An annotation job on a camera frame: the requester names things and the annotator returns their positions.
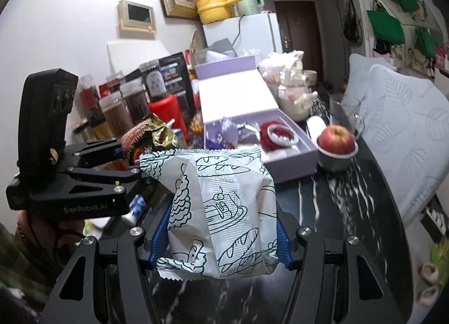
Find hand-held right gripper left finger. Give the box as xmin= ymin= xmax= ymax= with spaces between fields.
xmin=38 ymin=201 xmax=172 ymax=324

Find red apple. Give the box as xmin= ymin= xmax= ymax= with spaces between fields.
xmin=317 ymin=125 xmax=356 ymax=154

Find clear jar dark contents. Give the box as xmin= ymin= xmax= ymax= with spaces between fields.
xmin=119 ymin=80 xmax=150 ymax=126

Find dark jar white label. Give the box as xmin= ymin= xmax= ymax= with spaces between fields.
xmin=139 ymin=59 xmax=168 ymax=102

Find black kettle cable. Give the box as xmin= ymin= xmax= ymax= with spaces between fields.
xmin=232 ymin=15 xmax=242 ymax=45

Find clear plastic bag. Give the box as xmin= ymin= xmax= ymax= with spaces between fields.
xmin=260 ymin=51 xmax=304 ymax=82

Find small green tote bag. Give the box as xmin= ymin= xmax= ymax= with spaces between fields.
xmin=414 ymin=27 xmax=436 ymax=58

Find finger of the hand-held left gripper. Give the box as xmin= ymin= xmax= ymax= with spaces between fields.
xmin=67 ymin=164 xmax=155 ymax=202
xmin=66 ymin=137 xmax=127 ymax=170

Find black printed box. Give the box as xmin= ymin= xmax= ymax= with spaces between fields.
xmin=159 ymin=52 xmax=197 ymax=114

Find beige slipper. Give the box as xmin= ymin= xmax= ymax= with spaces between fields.
xmin=419 ymin=287 xmax=441 ymax=305
xmin=421 ymin=263 xmax=439 ymax=282

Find clear plastic ring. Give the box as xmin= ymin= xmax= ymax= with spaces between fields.
xmin=268 ymin=126 xmax=300 ymax=145

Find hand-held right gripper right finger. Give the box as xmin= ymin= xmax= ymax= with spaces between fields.
xmin=275 ymin=205 xmax=413 ymax=324

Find white refrigerator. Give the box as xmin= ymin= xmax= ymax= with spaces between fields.
xmin=203 ymin=12 xmax=284 ymax=61

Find cream cartoon water bottle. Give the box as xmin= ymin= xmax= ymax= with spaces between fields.
xmin=278 ymin=51 xmax=319 ymax=122

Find lavender gift box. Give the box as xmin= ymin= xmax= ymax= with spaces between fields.
xmin=194 ymin=56 xmax=319 ymax=184

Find green electric kettle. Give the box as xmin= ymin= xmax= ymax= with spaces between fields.
xmin=232 ymin=0 xmax=264 ymax=17

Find green slipper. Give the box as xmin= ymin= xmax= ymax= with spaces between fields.
xmin=430 ymin=240 xmax=449 ymax=265

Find brown door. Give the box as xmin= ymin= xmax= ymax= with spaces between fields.
xmin=274 ymin=0 xmax=323 ymax=82

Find person's left hand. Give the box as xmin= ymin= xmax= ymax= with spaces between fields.
xmin=16 ymin=209 xmax=85 ymax=258

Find glass mug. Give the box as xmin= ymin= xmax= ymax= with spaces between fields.
xmin=329 ymin=94 xmax=365 ymax=138

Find black hanging handbag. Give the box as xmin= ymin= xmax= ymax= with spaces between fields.
xmin=342 ymin=0 xmax=363 ymax=45

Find grey paper bag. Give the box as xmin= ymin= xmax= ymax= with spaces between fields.
xmin=205 ymin=38 xmax=237 ymax=63

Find red fluffy scrunchie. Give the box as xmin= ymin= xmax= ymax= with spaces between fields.
xmin=258 ymin=120 xmax=293 ymax=152

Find white tissue roll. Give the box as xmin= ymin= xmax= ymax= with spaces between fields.
xmin=306 ymin=116 xmax=328 ymax=142

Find wall intercom panel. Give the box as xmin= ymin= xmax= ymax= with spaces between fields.
xmin=117 ymin=0 xmax=157 ymax=32

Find brown gold snack packet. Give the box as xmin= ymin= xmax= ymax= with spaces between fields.
xmin=121 ymin=113 xmax=178 ymax=166

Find white printed bread packet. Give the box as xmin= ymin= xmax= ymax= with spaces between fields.
xmin=139 ymin=146 xmax=279 ymax=280

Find metal bowl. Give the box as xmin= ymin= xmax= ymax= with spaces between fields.
xmin=317 ymin=140 xmax=358 ymax=173

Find blue white packet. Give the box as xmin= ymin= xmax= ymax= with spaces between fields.
xmin=171 ymin=127 xmax=187 ymax=149

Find purple silver snack packet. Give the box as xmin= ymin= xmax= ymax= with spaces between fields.
xmin=205 ymin=121 xmax=261 ymax=151

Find red plastic container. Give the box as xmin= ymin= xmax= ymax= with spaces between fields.
xmin=149 ymin=94 xmax=186 ymax=142

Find yellow pot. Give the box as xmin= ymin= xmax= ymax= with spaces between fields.
xmin=194 ymin=0 xmax=242 ymax=24

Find clear jar red contents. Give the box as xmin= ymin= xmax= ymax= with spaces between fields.
xmin=78 ymin=75 xmax=102 ymax=124

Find blue white wrapper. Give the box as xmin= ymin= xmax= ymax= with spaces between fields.
xmin=128 ymin=194 xmax=148 ymax=224

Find woven gold fan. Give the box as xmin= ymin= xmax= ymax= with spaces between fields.
xmin=189 ymin=31 xmax=206 ymax=65

